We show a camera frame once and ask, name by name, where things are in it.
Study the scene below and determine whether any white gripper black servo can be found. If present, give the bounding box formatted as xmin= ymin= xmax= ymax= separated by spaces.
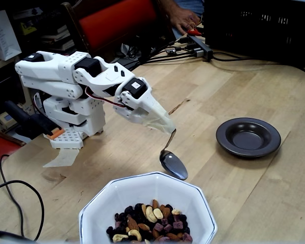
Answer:
xmin=113 ymin=77 xmax=177 ymax=134

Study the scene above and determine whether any beige masking tape wrap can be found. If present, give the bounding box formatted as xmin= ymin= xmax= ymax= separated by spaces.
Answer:
xmin=141 ymin=100 xmax=177 ymax=135

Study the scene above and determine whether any bent metal spoon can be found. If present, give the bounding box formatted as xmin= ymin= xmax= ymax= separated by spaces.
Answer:
xmin=159 ymin=129 xmax=189 ymax=181

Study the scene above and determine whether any bare seated person forearm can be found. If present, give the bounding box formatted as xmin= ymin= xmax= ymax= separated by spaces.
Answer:
xmin=159 ymin=0 xmax=185 ymax=12

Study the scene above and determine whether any white octagonal bowl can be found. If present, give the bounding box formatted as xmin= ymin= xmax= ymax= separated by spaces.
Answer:
xmin=78 ymin=171 xmax=218 ymax=244

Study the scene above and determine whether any dark brown plate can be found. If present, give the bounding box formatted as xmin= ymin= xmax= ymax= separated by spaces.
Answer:
xmin=216 ymin=117 xmax=282 ymax=159

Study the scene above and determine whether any bare person hand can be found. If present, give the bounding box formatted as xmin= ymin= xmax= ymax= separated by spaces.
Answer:
xmin=171 ymin=5 xmax=201 ymax=35

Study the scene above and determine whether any grey USB hub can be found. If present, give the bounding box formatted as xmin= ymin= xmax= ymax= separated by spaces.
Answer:
xmin=187 ymin=35 xmax=214 ymax=62

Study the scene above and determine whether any red cushioned wooden chair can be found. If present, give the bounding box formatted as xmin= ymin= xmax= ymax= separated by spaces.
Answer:
xmin=0 ymin=128 xmax=26 ymax=170
xmin=60 ymin=0 xmax=180 ymax=59

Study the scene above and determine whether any beige masking tape strip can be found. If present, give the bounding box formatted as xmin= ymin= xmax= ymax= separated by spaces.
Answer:
xmin=42 ymin=148 xmax=80 ymax=168

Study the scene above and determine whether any black bar clamp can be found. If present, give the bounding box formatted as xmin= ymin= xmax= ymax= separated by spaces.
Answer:
xmin=4 ymin=100 xmax=66 ymax=140

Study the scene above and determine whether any stacked books pile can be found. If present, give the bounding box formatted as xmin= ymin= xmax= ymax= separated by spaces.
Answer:
xmin=39 ymin=24 xmax=76 ymax=51

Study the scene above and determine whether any trail mix pile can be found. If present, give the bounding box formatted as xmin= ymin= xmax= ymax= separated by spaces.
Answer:
xmin=106 ymin=199 xmax=193 ymax=244

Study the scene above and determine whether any beige device blue screen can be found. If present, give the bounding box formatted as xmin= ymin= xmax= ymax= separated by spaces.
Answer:
xmin=0 ymin=111 xmax=18 ymax=131

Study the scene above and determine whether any black printed carton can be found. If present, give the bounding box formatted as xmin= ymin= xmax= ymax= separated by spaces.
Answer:
xmin=12 ymin=6 xmax=64 ymax=26

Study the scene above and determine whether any black plastic crate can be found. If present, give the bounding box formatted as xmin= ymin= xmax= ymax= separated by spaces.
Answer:
xmin=202 ymin=0 xmax=305 ymax=66

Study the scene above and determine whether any yellow and black box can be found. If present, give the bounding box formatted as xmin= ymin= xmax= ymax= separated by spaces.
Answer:
xmin=19 ymin=20 xmax=38 ymax=36

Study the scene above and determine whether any white cardboard box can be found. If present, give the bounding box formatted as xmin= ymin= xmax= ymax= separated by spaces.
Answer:
xmin=0 ymin=10 xmax=22 ymax=62

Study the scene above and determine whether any black USB cable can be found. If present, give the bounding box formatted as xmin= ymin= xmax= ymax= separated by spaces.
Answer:
xmin=138 ymin=37 xmax=190 ymax=63
xmin=141 ymin=45 xmax=194 ymax=64
xmin=143 ymin=50 xmax=198 ymax=65

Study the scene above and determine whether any thick black power cable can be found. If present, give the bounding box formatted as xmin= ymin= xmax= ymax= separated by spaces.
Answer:
xmin=210 ymin=52 xmax=305 ymax=78

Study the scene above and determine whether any wooden shelf frame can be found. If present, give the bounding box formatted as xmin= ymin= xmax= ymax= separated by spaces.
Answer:
xmin=0 ymin=54 xmax=33 ymax=112

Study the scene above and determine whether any long black cable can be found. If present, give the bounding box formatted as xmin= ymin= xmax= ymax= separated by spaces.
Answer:
xmin=0 ymin=154 xmax=45 ymax=241

